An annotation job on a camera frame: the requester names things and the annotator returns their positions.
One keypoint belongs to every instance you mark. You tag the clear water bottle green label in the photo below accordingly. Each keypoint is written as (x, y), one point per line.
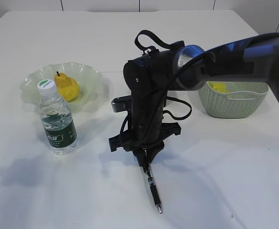
(56, 119)

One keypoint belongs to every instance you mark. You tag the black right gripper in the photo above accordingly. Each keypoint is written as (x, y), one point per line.
(134, 137)

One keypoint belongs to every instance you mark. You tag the yellow waste paper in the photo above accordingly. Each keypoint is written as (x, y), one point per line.
(220, 89)

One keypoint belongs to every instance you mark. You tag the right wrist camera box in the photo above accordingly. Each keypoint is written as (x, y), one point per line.
(121, 104)

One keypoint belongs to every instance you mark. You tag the green plastic woven basket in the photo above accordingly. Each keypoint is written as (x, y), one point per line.
(247, 97)

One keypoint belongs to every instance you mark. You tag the black gel pen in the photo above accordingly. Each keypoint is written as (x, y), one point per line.
(153, 188)

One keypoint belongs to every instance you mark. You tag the yellow pear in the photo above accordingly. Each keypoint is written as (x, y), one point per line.
(68, 87)

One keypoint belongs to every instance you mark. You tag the green wavy glass plate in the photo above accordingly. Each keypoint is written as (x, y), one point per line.
(88, 78)

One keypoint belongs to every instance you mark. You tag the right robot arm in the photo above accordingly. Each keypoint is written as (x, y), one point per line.
(178, 67)

